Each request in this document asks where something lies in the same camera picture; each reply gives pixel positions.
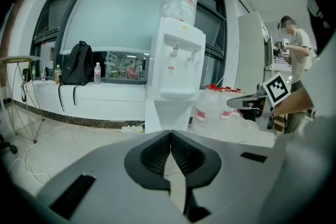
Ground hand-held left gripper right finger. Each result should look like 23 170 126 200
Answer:
170 129 222 189

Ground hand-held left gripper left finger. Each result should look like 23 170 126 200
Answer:
123 130 172 191

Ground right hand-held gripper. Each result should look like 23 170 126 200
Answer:
227 72 291 131

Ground white water dispenser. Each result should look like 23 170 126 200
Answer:
144 17 207 134

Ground person's right forearm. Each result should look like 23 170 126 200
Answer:
272 85 315 116

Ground large red-capped water jug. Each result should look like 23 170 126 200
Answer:
195 83 224 123

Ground small bottle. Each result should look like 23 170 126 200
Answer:
93 62 102 84

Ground plastic-wrapped water jug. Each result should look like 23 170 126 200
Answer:
159 0 200 27

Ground white power strip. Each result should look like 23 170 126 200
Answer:
121 125 144 132

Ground person's grey trousers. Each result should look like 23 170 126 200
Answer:
272 115 336 218

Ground white window ledge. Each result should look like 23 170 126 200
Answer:
12 78 150 124

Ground black backpack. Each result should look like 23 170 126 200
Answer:
58 40 95 112

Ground yellow drink bottle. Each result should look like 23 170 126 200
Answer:
54 65 62 85

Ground black office chair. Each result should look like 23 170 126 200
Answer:
0 135 18 155

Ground dark framed window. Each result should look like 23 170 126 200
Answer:
30 0 228 87

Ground white power cable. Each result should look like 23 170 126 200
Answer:
7 124 124 184

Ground round white wire-leg table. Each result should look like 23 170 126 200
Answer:
0 55 45 144

